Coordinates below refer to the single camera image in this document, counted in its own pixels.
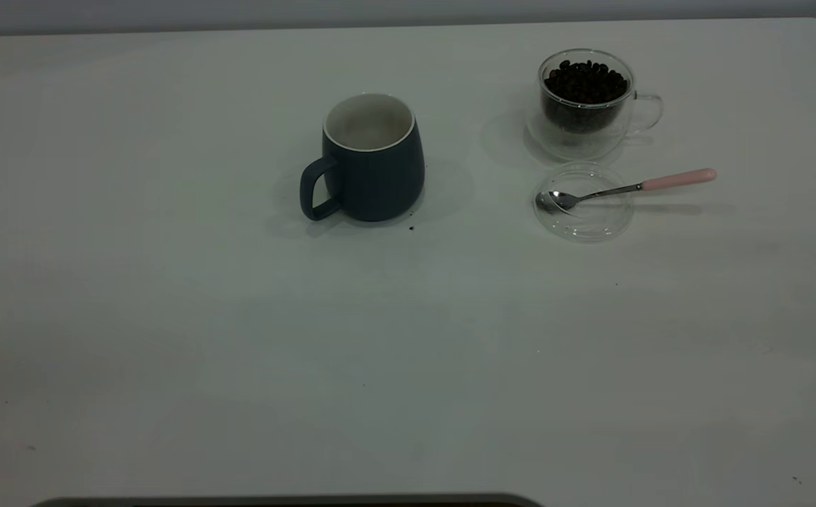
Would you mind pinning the dark grey ceramic mug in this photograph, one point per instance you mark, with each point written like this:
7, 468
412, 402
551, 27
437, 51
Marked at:
379, 183

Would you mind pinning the clear glass lid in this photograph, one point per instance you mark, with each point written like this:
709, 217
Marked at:
591, 224

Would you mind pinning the coffee bean pile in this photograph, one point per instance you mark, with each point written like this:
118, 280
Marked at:
586, 84

